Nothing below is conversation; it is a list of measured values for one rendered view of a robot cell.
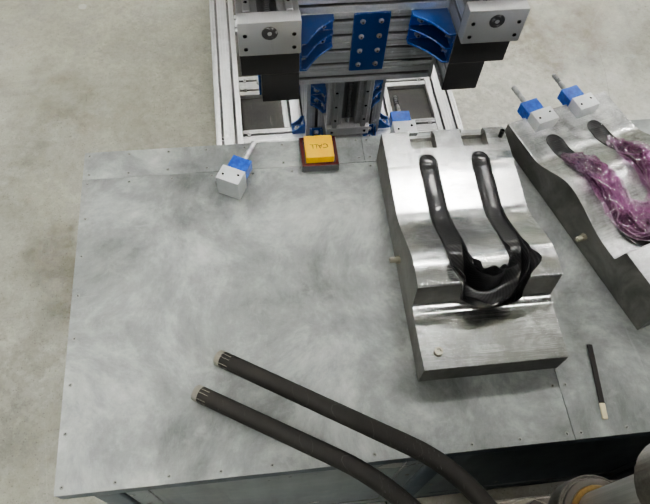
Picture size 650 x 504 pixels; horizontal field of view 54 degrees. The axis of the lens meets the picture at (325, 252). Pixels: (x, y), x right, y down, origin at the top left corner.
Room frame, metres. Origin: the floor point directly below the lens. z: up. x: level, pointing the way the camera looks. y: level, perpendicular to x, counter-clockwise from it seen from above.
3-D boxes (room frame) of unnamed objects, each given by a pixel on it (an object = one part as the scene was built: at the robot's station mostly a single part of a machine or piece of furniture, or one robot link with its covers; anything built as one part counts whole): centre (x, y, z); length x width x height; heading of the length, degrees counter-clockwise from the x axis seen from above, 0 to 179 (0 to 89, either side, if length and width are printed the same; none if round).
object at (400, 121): (0.96, -0.14, 0.83); 0.13 x 0.05 x 0.05; 11
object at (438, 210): (0.66, -0.28, 0.92); 0.35 x 0.16 x 0.09; 11
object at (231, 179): (0.80, 0.19, 0.83); 0.13 x 0.05 x 0.05; 164
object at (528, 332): (0.64, -0.27, 0.87); 0.50 x 0.26 x 0.14; 11
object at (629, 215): (0.79, -0.60, 0.90); 0.26 x 0.18 x 0.08; 28
